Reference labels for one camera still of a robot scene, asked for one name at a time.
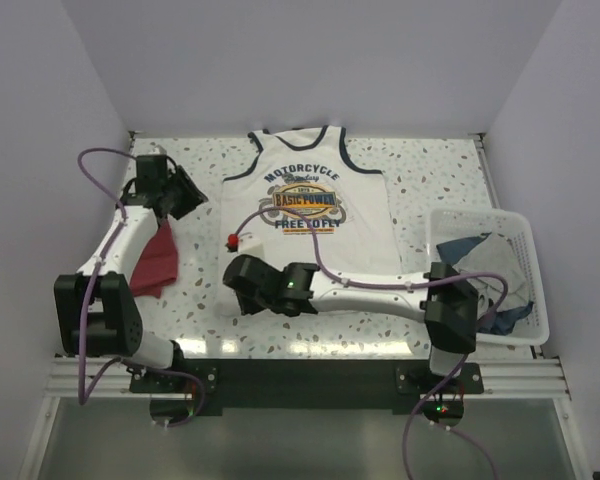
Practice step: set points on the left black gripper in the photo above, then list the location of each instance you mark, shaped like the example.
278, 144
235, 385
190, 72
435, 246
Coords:
193, 196

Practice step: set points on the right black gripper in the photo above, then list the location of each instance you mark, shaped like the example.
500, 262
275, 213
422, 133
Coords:
248, 306

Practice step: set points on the white printed tank top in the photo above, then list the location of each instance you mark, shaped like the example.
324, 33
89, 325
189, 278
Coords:
303, 194

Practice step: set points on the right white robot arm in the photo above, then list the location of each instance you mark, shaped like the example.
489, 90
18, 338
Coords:
444, 301

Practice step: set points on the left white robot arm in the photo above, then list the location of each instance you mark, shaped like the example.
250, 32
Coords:
96, 309

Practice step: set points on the folded dark red tank top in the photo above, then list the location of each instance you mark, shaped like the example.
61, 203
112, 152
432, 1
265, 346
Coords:
158, 265

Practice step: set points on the white plastic laundry basket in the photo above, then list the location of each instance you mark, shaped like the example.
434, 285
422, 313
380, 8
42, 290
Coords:
448, 223

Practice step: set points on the grey garment in basket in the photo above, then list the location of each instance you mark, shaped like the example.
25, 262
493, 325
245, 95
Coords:
495, 254

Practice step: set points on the blue garment in basket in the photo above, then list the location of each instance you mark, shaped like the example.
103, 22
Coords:
502, 323

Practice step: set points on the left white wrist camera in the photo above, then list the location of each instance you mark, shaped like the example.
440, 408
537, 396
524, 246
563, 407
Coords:
159, 150

